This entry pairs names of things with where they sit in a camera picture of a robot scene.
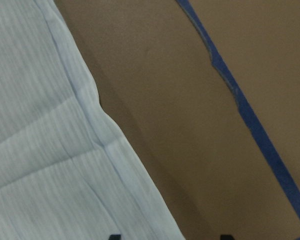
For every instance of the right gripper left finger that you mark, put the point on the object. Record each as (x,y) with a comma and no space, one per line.
(115,237)

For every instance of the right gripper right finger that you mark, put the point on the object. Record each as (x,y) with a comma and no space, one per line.
(226,237)

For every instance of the light blue striped shirt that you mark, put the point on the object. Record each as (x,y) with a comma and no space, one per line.
(67,171)

